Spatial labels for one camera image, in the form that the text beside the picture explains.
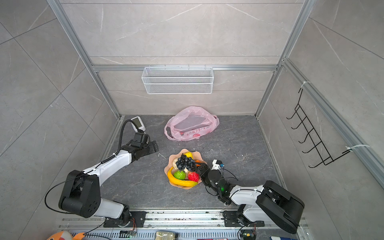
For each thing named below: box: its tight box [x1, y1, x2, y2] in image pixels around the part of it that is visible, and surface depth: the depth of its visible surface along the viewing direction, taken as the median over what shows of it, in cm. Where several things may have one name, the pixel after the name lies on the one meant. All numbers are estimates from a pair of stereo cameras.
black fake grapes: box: [176, 153, 196, 172], surface depth 83 cm
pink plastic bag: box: [164, 105, 220, 141], surface depth 106 cm
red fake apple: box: [187, 171, 200, 182], surface depth 81 cm
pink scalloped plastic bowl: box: [164, 149, 207, 190], surface depth 83 cm
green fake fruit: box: [173, 170, 186, 180], surface depth 83 cm
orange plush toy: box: [46, 231, 86, 240], surface depth 66 cm
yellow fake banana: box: [167, 166, 198, 187], surface depth 80 cm
